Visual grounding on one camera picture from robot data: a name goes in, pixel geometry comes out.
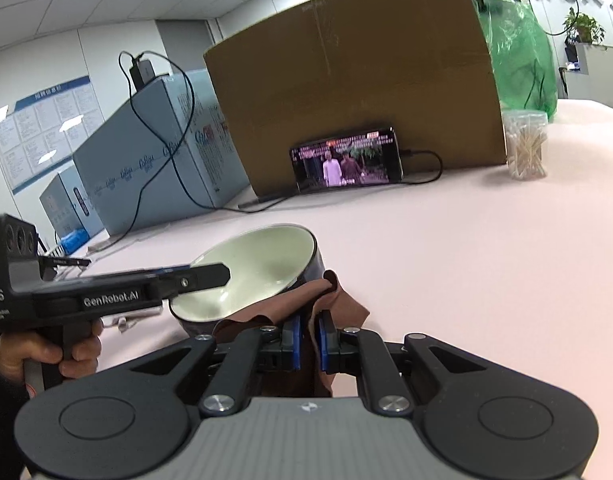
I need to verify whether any person's left hand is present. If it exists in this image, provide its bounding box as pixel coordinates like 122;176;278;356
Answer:
0;319;106;387

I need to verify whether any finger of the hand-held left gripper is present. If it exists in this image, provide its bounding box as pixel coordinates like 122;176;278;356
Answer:
158;261;232;302
145;263;198;277

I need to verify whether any brown cloth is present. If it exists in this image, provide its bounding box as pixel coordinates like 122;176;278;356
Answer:
211;270;371;397

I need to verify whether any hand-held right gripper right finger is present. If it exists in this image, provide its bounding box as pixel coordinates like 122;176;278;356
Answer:
315;309;488;417

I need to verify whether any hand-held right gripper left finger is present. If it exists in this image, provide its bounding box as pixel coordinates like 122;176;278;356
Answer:
129;315;303;417

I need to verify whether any white bowl with dark outside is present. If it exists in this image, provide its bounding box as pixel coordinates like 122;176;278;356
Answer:
167;224;327;338

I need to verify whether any green plastic bag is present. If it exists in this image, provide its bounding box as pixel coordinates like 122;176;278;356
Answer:
466;0;558;121

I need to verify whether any large light blue carton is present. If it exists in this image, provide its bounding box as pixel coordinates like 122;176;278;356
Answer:
72;69;252;237

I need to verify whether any blue plastic packet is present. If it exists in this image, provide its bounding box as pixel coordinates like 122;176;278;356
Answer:
56;227;90;256

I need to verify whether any green potted plant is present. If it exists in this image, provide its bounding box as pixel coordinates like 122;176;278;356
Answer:
562;7;606;46

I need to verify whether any black phone charging cable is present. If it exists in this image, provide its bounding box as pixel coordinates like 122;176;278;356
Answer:
149;51;443;211

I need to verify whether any person's left forearm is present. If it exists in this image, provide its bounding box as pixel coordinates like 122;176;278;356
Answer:
0;332;31;480

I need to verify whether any black smartphone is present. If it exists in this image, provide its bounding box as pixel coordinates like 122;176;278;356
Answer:
290;126;403;193

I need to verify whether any white reception counter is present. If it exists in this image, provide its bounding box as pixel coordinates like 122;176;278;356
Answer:
559;42;613;111

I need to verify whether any wall notice board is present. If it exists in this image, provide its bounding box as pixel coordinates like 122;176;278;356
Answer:
0;76;100;196

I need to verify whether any black device cable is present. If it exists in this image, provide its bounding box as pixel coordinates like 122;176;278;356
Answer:
89;50;177;263

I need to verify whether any large brown cardboard box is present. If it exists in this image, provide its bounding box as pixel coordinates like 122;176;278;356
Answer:
203;0;509;198

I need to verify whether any small light blue carton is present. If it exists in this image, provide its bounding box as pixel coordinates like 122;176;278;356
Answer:
39;165;107;238

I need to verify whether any white crumpled tissue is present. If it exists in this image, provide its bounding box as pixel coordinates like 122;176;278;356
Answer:
104;306;162;333

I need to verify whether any black power adapter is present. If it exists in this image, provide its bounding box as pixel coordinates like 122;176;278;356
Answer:
129;57;157;86

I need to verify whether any clear cotton swab container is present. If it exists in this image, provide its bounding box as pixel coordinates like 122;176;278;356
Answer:
501;109;549;181

